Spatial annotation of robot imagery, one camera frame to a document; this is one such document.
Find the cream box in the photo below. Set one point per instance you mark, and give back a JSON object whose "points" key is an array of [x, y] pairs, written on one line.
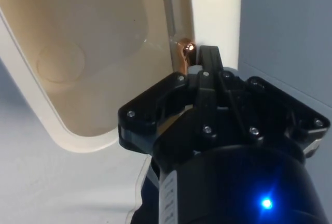
{"points": [[90, 40]]}

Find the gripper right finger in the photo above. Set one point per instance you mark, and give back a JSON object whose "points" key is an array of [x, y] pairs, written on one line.
{"points": [[262, 97]]}

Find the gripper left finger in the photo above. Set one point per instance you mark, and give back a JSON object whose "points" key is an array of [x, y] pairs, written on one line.
{"points": [[155, 99]]}

